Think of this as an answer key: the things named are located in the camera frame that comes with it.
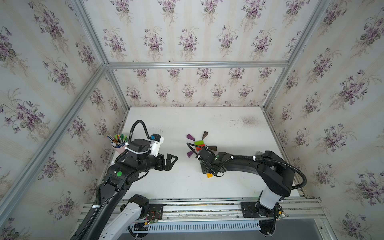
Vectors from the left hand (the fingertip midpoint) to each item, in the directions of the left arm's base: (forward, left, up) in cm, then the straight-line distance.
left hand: (170, 157), depth 68 cm
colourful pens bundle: (+18, +34, -12) cm, 40 cm away
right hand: (+4, -20, -23) cm, 31 cm away
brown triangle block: (+27, -19, -21) cm, 39 cm away
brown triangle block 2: (+17, -25, -22) cm, 37 cm away
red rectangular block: (+10, -14, -11) cm, 21 cm away
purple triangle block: (+26, -9, -21) cm, 34 cm away
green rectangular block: (+21, -15, -22) cm, 34 cm away
